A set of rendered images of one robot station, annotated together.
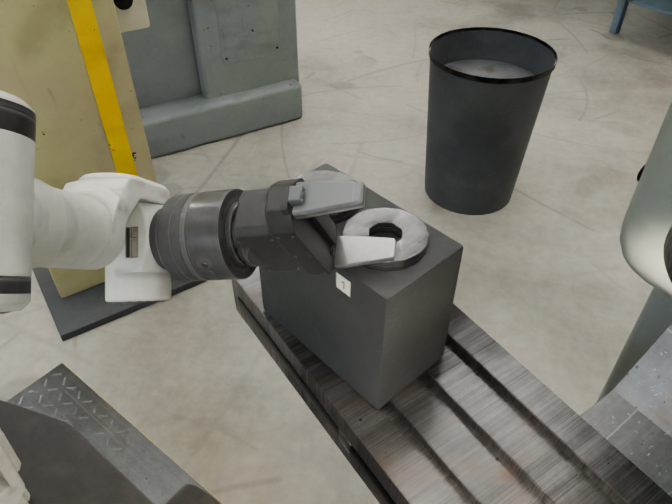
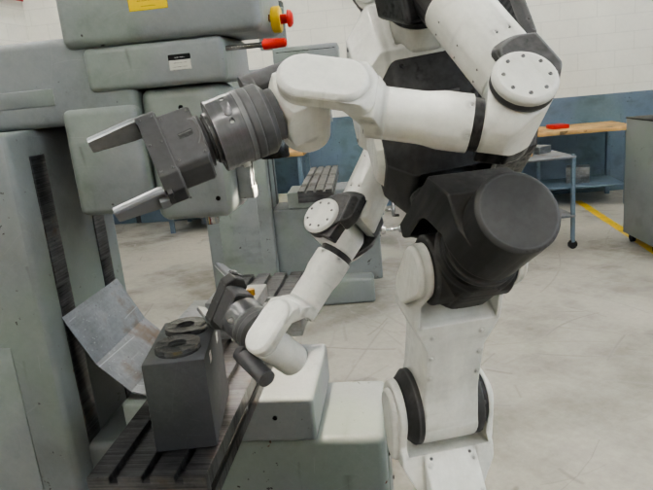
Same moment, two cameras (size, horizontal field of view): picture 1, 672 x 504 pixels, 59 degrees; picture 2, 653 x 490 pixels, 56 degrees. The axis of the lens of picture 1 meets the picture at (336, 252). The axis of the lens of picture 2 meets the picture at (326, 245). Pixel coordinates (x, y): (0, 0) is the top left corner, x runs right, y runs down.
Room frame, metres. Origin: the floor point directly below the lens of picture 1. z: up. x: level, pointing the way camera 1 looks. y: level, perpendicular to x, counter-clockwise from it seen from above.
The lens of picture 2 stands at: (1.20, 0.99, 1.60)
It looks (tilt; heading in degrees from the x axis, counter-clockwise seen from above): 14 degrees down; 221
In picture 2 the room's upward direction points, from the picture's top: 5 degrees counter-clockwise
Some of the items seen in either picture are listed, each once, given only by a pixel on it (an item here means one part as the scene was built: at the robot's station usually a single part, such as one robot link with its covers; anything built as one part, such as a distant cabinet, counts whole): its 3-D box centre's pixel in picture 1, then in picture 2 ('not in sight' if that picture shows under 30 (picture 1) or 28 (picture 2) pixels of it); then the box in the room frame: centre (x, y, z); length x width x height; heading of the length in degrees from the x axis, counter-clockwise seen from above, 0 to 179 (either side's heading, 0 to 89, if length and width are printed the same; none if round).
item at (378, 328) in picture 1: (350, 277); (189, 377); (0.52, -0.02, 1.04); 0.22 x 0.12 x 0.20; 43
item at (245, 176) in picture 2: not in sight; (244, 156); (0.15, -0.18, 1.44); 0.04 x 0.04 x 0.21; 34
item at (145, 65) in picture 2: not in sight; (171, 65); (0.23, -0.30, 1.68); 0.34 x 0.24 x 0.10; 124
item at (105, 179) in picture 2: not in sight; (127, 156); (0.31, -0.43, 1.47); 0.24 x 0.19 x 0.26; 34
